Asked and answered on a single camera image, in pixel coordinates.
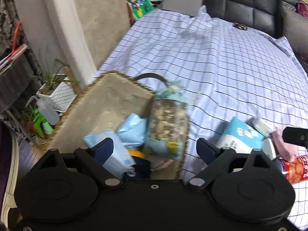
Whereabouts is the colourful cartoon picture book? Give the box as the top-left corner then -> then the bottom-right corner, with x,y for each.
126,0 -> 154,20

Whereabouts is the stack of magazines on shelf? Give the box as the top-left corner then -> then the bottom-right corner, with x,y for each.
0,50 -> 33,113

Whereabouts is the small white tissue pack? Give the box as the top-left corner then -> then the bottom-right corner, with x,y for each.
252,117 -> 273,138

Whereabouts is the potted plant white pot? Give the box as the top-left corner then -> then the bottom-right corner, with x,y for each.
30,59 -> 79,113

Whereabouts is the light blue mask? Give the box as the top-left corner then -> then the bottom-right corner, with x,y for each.
84,129 -> 135,179

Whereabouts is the blue checked bed sheet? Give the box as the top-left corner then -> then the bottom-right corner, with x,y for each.
92,4 -> 308,231

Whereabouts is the black leather headboard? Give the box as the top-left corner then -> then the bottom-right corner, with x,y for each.
203,0 -> 307,38

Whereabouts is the leopard hair tie on bed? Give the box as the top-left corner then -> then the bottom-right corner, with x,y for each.
233,22 -> 249,31

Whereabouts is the blue-grey sachet bag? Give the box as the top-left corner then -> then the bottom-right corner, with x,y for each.
144,80 -> 195,160

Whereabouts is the white cardboard box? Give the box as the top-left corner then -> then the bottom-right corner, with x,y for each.
162,0 -> 203,17

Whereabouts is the woven fabric-lined basket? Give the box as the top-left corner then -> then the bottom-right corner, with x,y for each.
47,70 -> 191,180

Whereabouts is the green spray bottle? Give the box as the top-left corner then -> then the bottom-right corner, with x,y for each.
33,97 -> 59,139

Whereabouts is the red biscuit tin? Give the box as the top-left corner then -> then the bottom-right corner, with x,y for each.
280,155 -> 308,184

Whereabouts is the blue face mask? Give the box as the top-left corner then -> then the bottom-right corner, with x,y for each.
116,113 -> 148,149

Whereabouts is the navy and orange cloth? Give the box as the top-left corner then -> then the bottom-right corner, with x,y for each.
123,150 -> 151,180

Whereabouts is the cleansing towel pack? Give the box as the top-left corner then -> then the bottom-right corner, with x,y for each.
216,117 -> 264,154

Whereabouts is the pink fabric pouch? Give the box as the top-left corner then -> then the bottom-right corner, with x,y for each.
271,128 -> 298,162

